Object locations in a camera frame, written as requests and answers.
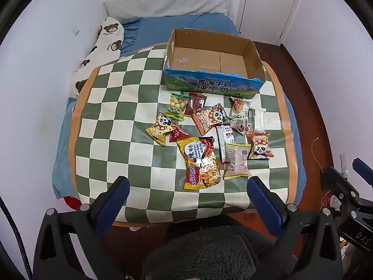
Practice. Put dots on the small pale snack packet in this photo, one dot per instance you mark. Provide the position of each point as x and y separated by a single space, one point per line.
240 127

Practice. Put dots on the green candy packet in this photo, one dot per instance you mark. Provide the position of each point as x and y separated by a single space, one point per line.
175 105

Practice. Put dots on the yellow panda snack packet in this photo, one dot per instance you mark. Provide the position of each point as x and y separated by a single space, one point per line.
160 127

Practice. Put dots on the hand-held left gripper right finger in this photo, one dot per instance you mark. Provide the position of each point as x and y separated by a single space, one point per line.
263 202

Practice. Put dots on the white door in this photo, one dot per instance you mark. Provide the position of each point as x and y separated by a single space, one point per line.
268 5

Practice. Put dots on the grey fluffy cloth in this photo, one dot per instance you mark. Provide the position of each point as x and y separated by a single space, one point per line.
209 250

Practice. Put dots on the pale pink snack packet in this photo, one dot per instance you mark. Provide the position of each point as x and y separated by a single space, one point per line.
237 162

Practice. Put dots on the red cloth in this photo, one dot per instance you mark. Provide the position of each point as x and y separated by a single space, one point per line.
71 201

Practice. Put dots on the white wall socket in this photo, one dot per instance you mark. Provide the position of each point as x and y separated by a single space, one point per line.
76 31

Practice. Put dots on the red white slim packet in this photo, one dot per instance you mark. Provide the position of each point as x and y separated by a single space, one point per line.
223 143

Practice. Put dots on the white pillow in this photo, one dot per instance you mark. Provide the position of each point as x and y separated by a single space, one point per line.
166 1

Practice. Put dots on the dark brown snack packet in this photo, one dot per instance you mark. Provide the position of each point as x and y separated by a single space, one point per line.
196 103

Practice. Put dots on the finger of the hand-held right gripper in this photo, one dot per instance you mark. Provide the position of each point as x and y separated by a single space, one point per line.
339 185
362 167

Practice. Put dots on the plain white snack packet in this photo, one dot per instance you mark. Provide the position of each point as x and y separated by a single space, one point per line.
258 120

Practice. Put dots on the large orange panda snack packet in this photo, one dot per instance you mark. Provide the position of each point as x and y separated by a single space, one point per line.
211 118

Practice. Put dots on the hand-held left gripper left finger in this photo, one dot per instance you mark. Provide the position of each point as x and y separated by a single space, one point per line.
116 198

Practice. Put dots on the small orange panda snack packet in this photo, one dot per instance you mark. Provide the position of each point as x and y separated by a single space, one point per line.
259 146

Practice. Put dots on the yellow red instant noodle packet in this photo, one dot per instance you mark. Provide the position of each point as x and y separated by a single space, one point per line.
201 163

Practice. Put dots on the green white checkered mat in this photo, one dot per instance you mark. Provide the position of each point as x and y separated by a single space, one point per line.
122 116

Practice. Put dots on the small red snack packet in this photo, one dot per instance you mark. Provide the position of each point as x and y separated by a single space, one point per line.
178 134

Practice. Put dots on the white cookie snack packet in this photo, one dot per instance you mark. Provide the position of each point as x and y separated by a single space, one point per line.
239 106

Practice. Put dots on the cardboard box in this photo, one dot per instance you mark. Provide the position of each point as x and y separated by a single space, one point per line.
209 59

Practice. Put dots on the bear print pillow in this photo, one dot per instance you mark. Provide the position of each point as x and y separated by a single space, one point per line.
102 49

